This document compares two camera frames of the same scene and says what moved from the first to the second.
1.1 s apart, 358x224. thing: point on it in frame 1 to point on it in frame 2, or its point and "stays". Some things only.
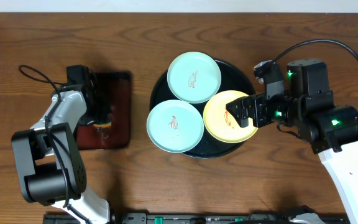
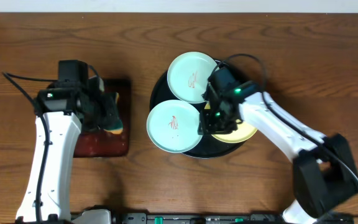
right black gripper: [245, 103] to [207, 127]
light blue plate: [194, 77] stays
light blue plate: [174, 126] stays
